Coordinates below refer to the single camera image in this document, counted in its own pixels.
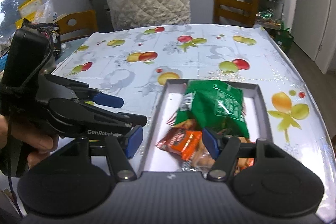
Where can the orange square snack packet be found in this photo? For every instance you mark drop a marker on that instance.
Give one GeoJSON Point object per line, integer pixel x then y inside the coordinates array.
{"type": "Point", "coordinates": [180, 142]}

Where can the brown peanut snack bag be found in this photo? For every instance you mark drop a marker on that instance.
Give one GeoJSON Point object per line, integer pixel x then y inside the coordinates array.
{"type": "Point", "coordinates": [201, 160]}

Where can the long orange snack bar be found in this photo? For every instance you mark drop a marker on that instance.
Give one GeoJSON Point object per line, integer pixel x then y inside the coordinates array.
{"type": "Point", "coordinates": [243, 163]}

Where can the wooden chair far left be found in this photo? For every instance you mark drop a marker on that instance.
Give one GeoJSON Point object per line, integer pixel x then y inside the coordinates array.
{"type": "Point", "coordinates": [75, 22]}

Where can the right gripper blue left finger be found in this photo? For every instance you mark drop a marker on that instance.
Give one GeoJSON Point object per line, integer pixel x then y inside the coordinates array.
{"type": "Point", "coordinates": [132, 141]}

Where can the green snack bag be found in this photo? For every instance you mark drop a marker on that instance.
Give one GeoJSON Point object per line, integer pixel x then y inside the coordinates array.
{"type": "Point", "coordinates": [213, 104]}

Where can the person's left hand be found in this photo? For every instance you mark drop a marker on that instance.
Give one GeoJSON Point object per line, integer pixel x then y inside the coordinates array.
{"type": "Point", "coordinates": [44, 143]}

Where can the fruit pattern tablecloth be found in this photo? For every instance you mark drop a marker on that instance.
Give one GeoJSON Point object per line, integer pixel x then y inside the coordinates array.
{"type": "Point", "coordinates": [135, 65]}

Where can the green shopping bag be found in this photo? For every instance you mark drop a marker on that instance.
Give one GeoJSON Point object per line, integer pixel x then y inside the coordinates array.
{"type": "Point", "coordinates": [283, 38]}

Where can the wooden chair far right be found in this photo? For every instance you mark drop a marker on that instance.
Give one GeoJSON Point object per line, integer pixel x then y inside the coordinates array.
{"type": "Point", "coordinates": [240, 11]}

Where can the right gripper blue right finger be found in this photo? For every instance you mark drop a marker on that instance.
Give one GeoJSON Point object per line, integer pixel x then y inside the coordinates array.
{"type": "Point", "coordinates": [212, 141]}

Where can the white shallow cardboard box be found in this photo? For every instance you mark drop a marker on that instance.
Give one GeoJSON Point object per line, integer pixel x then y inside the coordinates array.
{"type": "Point", "coordinates": [157, 160]}

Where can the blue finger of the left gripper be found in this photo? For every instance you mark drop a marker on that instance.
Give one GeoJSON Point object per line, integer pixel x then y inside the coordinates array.
{"type": "Point", "coordinates": [132, 119]}
{"type": "Point", "coordinates": [108, 100]}

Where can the black instant noodle pack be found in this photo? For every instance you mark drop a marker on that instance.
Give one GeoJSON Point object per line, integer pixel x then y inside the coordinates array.
{"type": "Point", "coordinates": [52, 29]}

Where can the metal storage shelf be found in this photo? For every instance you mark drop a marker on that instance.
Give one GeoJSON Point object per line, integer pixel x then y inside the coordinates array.
{"type": "Point", "coordinates": [270, 14]}

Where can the yellow paper bag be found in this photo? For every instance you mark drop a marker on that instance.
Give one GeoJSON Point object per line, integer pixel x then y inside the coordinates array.
{"type": "Point", "coordinates": [27, 10]}

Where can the wooden chair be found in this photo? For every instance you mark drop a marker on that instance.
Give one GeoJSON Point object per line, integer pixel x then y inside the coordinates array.
{"type": "Point", "coordinates": [75, 22]}
{"type": "Point", "coordinates": [240, 11]}

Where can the white door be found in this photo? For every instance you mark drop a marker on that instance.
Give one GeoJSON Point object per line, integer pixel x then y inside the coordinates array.
{"type": "Point", "coordinates": [314, 31]}

